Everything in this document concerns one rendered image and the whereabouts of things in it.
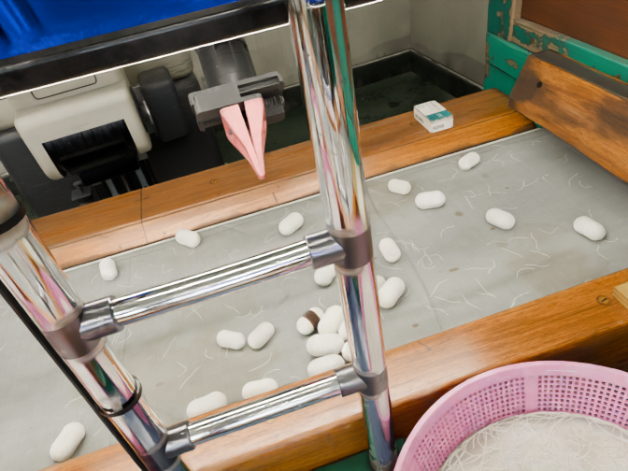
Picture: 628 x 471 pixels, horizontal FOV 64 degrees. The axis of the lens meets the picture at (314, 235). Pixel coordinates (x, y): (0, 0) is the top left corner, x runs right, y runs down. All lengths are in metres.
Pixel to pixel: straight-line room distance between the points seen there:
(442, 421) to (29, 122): 0.92
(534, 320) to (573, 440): 0.10
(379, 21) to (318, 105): 2.65
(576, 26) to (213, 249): 0.54
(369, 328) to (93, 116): 0.88
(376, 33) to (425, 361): 2.51
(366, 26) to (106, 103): 1.94
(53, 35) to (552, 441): 0.45
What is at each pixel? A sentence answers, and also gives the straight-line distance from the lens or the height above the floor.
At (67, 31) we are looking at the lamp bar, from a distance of 0.34.
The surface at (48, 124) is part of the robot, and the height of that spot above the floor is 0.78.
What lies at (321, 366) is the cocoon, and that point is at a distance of 0.47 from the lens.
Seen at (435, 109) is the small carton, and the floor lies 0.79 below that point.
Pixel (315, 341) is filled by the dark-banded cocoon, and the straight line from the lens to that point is 0.48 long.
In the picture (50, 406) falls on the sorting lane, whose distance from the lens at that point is 0.58.
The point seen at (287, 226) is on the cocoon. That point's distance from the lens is 0.62.
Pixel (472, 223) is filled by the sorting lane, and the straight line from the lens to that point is 0.63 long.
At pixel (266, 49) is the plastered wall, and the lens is 2.66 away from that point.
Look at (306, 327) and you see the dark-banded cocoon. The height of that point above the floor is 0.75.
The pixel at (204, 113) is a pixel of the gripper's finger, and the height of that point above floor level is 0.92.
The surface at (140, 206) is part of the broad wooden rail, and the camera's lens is 0.74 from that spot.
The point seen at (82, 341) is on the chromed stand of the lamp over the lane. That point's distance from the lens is 0.28.
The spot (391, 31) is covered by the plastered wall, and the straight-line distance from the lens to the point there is 2.90.
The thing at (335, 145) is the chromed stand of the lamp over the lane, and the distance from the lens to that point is 0.22.
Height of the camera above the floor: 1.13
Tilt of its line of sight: 39 degrees down
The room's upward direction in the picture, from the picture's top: 12 degrees counter-clockwise
